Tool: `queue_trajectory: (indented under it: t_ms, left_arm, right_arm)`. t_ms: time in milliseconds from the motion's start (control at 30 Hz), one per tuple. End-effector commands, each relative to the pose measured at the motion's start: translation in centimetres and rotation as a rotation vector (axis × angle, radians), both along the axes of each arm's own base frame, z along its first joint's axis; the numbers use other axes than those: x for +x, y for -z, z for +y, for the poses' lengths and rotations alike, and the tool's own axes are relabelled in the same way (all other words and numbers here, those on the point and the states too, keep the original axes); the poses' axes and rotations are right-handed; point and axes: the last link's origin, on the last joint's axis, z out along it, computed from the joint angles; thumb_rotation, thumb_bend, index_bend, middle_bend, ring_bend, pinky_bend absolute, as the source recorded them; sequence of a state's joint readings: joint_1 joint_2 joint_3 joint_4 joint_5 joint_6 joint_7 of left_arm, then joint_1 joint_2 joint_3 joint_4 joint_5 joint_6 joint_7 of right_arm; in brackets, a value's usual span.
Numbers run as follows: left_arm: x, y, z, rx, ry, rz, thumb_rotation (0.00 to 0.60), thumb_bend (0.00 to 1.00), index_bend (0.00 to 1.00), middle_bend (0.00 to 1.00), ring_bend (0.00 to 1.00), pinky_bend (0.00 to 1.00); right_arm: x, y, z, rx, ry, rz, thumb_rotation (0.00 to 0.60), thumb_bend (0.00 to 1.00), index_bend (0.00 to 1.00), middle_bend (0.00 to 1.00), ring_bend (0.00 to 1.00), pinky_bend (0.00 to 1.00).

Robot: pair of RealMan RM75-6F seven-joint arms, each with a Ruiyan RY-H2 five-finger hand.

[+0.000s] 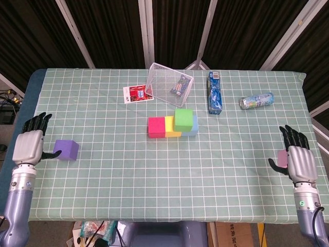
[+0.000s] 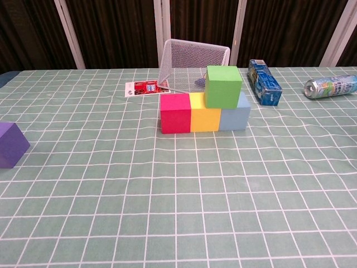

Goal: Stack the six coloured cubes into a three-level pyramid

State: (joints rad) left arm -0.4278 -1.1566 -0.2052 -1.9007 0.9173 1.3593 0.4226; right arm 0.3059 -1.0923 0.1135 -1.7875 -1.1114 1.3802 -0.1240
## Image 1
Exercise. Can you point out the light blue beverage can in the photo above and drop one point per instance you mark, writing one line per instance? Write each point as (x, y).
(257, 101)

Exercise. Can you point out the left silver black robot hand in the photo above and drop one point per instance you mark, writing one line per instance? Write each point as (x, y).
(28, 148)

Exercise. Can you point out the brown cardboard box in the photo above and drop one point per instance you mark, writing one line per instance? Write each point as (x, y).
(236, 235)

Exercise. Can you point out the black electronics box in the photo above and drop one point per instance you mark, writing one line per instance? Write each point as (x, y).
(6, 115)

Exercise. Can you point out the white frame post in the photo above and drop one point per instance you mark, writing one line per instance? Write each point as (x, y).
(207, 31)
(146, 31)
(74, 33)
(285, 36)
(13, 85)
(320, 109)
(321, 137)

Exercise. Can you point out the blue carton box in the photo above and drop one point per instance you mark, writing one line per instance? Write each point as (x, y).
(214, 95)

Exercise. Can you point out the green foam cube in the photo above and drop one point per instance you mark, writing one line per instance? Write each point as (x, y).
(183, 119)

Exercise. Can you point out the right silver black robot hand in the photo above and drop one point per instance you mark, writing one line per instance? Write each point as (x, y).
(300, 160)

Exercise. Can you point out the blue-grey robot torso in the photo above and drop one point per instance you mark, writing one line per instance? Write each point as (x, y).
(164, 234)

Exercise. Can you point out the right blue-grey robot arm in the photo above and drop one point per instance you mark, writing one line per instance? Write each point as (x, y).
(311, 213)

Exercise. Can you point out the dark pleated curtain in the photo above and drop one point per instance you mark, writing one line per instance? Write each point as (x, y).
(115, 31)

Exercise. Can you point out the red foam cube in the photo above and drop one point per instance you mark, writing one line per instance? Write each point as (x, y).
(156, 127)

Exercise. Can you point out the purple foam cube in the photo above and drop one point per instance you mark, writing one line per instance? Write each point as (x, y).
(67, 150)

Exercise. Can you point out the red printed card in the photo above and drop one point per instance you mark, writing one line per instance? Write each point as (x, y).
(135, 94)

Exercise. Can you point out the blue snack packet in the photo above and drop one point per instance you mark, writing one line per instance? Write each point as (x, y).
(180, 86)

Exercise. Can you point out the green checked tablecloth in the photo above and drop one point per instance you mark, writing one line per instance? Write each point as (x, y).
(180, 180)

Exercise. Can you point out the yellow foam cube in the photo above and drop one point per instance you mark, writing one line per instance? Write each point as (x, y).
(171, 128)

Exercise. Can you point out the light blue foam cube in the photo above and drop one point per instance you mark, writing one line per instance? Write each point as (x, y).
(192, 130)

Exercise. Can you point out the green plastic snack bag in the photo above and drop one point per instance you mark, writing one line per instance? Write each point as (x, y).
(90, 229)

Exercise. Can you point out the pink foam cube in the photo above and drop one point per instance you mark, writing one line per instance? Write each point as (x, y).
(282, 158)

